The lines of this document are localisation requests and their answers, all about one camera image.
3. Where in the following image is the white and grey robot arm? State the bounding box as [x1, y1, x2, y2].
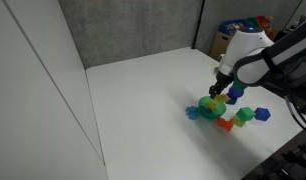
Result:
[209, 20, 306, 98]

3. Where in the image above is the yellow cross-shaped block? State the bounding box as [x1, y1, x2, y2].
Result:
[214, 94, 230, 103]

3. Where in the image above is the light blue shaped block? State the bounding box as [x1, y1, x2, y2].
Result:
[185, 106, 199, 120]

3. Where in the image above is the dark blue small block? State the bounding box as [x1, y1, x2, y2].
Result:
[226, 98, 237, 105]

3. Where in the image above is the blue cube block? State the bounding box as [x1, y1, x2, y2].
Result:
[255, 107, 271, 121]

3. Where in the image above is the orange-red shaped block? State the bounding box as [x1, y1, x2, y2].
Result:
[216, 118, 234, 132]

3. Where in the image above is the purple gear-shaped block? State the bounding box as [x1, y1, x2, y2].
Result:
[228, 86, 244, 99]

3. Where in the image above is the green cube block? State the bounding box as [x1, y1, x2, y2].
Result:
[236, 107, 255, 121]

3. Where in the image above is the yellow star-shaped block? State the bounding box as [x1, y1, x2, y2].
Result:
[206, 102, 217, 111]

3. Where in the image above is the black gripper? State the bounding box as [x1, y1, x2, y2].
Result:
[209, 72, 234, 98]

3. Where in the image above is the black equipment at table edge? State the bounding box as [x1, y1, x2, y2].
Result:
[241, 131, 306, 180]

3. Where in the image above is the green plastic bowl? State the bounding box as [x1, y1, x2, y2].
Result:
[199, 96, 226, 120]

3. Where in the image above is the colourful toy storage box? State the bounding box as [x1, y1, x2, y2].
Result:
[209, 15, 281, 63]

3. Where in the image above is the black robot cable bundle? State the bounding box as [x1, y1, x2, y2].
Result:
[282, 93, 306, 138]

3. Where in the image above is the yellow-green triangular block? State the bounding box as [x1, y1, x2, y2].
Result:
[232, 116, 245, 127]

